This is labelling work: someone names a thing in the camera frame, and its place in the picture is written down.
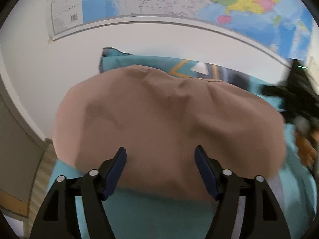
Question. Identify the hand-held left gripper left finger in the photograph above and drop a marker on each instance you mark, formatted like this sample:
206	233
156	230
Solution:
116	174

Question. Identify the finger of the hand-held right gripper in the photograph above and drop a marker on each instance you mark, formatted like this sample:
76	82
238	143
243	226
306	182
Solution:
273	90

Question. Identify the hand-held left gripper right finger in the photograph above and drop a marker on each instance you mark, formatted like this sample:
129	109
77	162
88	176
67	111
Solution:
206	174

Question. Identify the pink zip jacket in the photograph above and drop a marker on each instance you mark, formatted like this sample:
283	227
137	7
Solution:
162	117

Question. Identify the person's right hand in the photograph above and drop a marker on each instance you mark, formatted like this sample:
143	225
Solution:
307	149

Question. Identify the teal patterned bedsheet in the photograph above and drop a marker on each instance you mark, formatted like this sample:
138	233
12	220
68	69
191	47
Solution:
154	216

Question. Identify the grey door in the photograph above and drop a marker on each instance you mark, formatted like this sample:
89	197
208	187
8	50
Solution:
17	154

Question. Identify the colourful wall map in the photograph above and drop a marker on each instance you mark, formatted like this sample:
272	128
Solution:
174	0

